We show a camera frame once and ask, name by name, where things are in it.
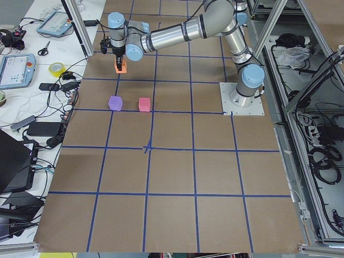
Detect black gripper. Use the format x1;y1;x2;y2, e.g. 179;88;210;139
111;46;124;71

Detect orange foam cube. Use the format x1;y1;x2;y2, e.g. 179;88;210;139
114;59;127;74

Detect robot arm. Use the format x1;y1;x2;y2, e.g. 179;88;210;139
100;0;265;108

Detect purple foam cube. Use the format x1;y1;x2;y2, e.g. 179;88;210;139
108;96;123;111

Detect pink foam cube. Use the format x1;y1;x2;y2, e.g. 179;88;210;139
138;97;151;112

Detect yellow tape roll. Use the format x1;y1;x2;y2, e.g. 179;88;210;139
48;62;67;78

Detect far teach pendant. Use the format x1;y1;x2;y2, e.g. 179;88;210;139
36;11;72;38

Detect teach pendant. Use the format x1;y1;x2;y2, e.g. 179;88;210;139
1;53;36;90
36;11;72;38

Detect black power adapter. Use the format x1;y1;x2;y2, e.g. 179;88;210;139
27;121;61;137

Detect near teach pendant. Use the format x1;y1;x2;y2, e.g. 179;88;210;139
1;53;36;90

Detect black laptop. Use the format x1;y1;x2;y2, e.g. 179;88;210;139
1;131;38;194

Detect white crumpled cloth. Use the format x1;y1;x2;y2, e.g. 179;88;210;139
277;47;310;69

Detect aluminium frame post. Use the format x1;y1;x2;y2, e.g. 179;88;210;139
61;0;94;59

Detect black handled scissors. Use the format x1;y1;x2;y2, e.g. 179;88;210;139
37;41;51;56

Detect black camera device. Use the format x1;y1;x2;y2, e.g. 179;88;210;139
1;26;26;51

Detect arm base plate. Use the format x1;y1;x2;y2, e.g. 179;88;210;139
219;82;265;116

